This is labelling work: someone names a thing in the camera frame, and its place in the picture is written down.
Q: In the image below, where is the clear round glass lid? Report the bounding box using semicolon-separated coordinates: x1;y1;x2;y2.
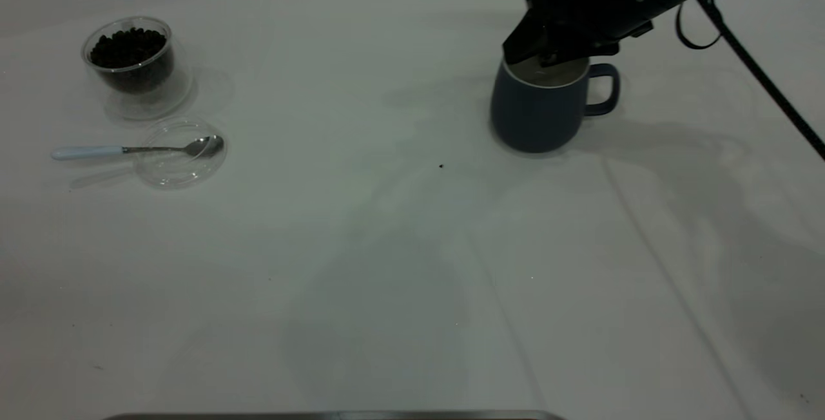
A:
133;119;228;189

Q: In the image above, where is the dark coffee beans pile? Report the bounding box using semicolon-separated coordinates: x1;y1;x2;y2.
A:
90;28;173;93

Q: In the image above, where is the clear double-wall glass cup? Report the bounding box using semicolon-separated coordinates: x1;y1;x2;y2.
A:
81;17;193;121

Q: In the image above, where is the black cable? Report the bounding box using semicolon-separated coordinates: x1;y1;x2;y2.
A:
675;0;825;160

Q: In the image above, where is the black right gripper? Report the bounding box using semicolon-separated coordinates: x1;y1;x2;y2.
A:
502;0;653;68

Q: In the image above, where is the dark grey ceramic mug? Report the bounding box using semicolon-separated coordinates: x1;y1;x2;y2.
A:
490;56;621;154

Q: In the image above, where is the metal spoon with white handle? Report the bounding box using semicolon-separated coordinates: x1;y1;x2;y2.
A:
52;135;225;162

